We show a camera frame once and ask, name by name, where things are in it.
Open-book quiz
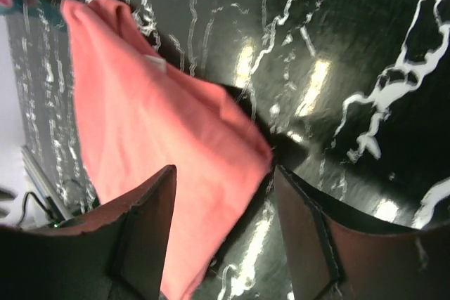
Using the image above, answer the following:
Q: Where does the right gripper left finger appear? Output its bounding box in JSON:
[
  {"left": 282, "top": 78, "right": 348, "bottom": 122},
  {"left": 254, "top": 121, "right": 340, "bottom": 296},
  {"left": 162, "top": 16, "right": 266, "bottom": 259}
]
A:
[{"left": 1, "top": 165, "right": 176, "bottom": 299}]

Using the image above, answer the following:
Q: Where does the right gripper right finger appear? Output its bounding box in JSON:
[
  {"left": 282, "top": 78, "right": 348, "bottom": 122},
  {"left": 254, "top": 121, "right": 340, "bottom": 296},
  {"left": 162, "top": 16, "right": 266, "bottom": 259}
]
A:
[{"left": 274, "top": 166, "right": 449, "bottom": 299}]

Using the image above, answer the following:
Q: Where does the dusty red t-shirt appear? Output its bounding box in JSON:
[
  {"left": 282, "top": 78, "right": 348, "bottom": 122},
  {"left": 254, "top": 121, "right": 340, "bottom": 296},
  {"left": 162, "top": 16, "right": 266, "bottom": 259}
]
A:
[{"left": 60, "top": 0, "right": 272, "bottom": 299}]

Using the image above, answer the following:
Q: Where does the teal plastic laundry basket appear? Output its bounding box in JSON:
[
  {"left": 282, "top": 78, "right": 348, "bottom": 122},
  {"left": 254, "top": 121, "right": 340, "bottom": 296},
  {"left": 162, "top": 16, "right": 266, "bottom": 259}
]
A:
[{"left": 1, "top": 0, "right": 67, "bottom": 32}]

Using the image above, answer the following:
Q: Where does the aluminium frame rail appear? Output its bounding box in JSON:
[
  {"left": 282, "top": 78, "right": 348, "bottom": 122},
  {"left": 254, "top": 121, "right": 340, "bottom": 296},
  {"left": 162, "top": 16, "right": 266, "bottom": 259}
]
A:
[{"left": 21, "top": 146, "right": 73, "bottom": 223}]

